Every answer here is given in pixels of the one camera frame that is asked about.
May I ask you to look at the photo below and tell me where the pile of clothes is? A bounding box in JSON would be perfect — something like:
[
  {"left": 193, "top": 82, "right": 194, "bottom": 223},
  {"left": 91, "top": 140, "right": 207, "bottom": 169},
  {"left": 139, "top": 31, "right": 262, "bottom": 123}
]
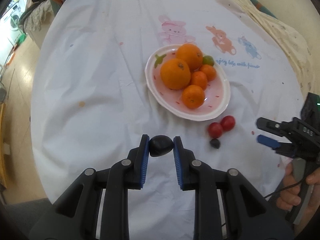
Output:
[{"left": 18, "top": 0, "right": 65, "bottom": 34}]

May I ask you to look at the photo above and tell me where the large orange with stem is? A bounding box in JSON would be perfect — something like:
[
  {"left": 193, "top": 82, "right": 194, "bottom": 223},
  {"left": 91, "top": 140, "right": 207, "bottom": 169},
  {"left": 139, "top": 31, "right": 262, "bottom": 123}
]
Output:
[{"left": 160, "top": 59, "right": 191, "bottom": 90}]

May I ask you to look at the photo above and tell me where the white cartoon printed bedsheet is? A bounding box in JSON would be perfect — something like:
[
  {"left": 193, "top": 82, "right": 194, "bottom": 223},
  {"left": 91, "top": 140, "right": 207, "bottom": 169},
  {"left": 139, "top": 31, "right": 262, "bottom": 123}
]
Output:
[{"left": 29, "top": 0, "right": 304, "bottom": 239}]

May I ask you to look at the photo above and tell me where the black cable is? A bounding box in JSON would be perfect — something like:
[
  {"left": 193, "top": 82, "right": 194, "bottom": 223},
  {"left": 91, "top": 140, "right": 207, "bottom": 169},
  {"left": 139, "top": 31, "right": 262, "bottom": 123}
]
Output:
[{"left": 263, "top": 179, "right": 304, "bottom": 201}]

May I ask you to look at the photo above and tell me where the small mandarin orange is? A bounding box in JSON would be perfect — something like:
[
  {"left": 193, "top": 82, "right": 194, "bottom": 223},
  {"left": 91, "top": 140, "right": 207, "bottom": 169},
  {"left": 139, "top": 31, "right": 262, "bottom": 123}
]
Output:
[
  {"left": 199, "top": 64, "right": 217, "bottom": 82},
  {"left": 181, "top": 85, "right": 205, "bottom": 109},
  {"left": 190, "top": 71, "right": 208, "bottom": 90}
]

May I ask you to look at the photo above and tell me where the large red tomato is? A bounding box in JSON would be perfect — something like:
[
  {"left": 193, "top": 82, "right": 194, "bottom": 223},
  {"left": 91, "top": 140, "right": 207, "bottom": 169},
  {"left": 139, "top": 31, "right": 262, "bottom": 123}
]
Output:
[{"left": 220, "top": 115, "right": 235, "bottom": 132}]

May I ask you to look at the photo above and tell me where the yellow floral bedding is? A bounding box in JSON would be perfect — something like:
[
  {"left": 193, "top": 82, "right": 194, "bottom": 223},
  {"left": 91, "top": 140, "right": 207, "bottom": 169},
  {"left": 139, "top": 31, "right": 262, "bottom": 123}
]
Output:
[{"left": 233, "top": 0, "right": 319, "bottom": 96}]

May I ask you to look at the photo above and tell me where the person's right hand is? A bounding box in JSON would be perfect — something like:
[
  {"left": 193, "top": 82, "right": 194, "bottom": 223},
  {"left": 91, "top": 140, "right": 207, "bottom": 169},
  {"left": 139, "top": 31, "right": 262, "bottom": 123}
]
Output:
[{"left": 276, "top": 162, "right": 320, "bottom": 218}]

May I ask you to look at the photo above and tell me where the green lime fruit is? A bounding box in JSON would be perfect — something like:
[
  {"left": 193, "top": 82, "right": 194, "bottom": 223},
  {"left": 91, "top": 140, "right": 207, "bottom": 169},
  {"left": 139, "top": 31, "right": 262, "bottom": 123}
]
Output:
[{"left": 202, "top": 55, "right": 214, "bottom": 66}]

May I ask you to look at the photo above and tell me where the small red tomato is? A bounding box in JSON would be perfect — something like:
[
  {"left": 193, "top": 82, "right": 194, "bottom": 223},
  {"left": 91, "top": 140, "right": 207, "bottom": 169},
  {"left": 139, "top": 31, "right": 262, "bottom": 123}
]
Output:
[{"left": 207, "top": 122, "right": 223, "bottom": 139}]

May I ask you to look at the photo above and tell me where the dark plum fruit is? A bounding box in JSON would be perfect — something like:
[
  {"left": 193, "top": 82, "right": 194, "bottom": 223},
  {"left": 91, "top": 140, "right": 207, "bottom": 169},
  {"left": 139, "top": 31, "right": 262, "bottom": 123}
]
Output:
[{"left": 149, "top": 135, "right": 174, "bottom": 157}]

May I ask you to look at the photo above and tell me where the small dark grape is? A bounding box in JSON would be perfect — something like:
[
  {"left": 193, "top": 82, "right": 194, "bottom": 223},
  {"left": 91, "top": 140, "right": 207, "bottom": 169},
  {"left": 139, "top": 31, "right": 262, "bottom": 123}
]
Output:
[{"left": 209, "top": 139, "right": 221, "bottom": 149}]

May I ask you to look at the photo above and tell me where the pink white oval plate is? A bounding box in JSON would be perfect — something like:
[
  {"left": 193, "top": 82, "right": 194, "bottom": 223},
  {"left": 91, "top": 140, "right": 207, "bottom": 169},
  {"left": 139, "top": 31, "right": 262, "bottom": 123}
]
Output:
[{"left": 144, "top": 44, "right": 231, "bottom": 121}]

